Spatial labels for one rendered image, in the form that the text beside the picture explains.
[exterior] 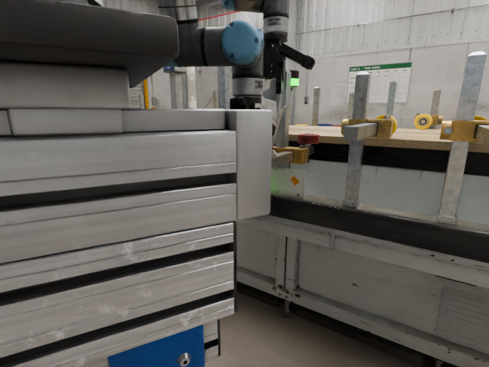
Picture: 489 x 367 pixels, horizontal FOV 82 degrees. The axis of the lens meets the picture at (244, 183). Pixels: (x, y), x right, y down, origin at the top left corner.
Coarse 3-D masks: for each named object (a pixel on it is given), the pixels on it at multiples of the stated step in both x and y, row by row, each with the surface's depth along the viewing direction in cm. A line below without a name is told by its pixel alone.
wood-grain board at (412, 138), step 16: (304, 128) 156; (320, 128) 156; (336, 128) 156; (400, 128) 156; (368, 144) 102; (384, 144) 99; (400, 144) 96; (416, 144) 93; (432, 144) 91; (448, 144) 89; (480, 144) 85
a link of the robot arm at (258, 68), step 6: (258, 30) 64; (234, 66) 67; (258, 66) 66; (234, 72) 67; (240, 72) 66; (246, 72) 66; (252, 72) 66; (258, 72) 66; (234, 78) 68; (258, 78) 72
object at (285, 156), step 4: (312, 148) 110; (280, 152) 93; (284, 152) 93; (288, 152) 93; (292, 152) 94; (312, 152) 110; (280, 156) 87; (284, 156) 89; (288, 156) 92; (292, 156) 95; (272, 160) 83; (276, 160) 85; (280, 160) 88; (284, 160) 90; (288, 160) 93; (292, 160) 95; (272, 164) 83; (276, 164) 85; (280, 164) 88
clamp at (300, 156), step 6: (276, 150) 98; (282, 150) 97; (288, 150) 96; (294, 150) 95; (300, 150) 94; (306, 150) 96; (294, 156) 95; (300, 156) 94; (306, 156) 96; (288, 162) 97; (294, 162) 96; (300, 162) 95
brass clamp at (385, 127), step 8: (344, 120) 85; (352, 120) 83; (360, 120) 82; (368, 120) 80; (376, 120) 79; (384, 120) 78; (392, 120) 79; (384, 128) 79; (392, 128) 81; (376, 136) 80; (384, 136) 79
